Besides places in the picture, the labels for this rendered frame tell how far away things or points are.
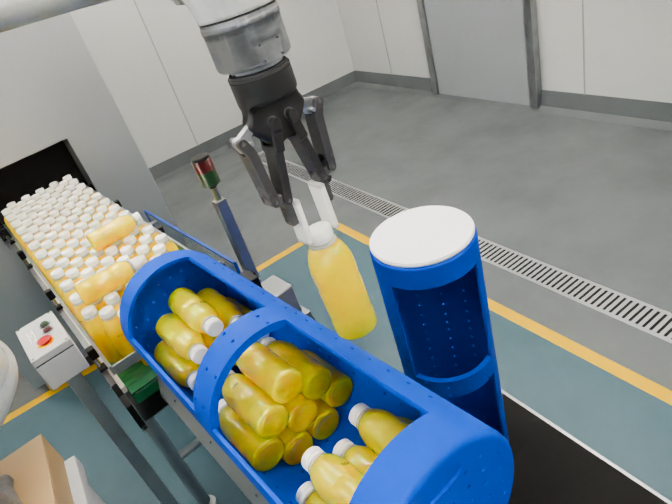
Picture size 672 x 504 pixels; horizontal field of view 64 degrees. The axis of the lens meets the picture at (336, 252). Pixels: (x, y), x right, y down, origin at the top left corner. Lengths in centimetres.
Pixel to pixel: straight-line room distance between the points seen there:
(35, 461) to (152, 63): 475
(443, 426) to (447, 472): 5
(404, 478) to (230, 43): 52
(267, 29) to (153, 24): 506
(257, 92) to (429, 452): 46
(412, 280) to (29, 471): 90
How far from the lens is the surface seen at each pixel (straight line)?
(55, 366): 151
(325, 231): 72
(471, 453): 73
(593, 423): 227
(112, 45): 557
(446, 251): 133
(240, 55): 61
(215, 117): 589
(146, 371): 158
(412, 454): 69
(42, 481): 119
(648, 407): 233
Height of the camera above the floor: 179
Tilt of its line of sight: 32 degrees down
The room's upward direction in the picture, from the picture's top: 18 degrees counter-clockwise
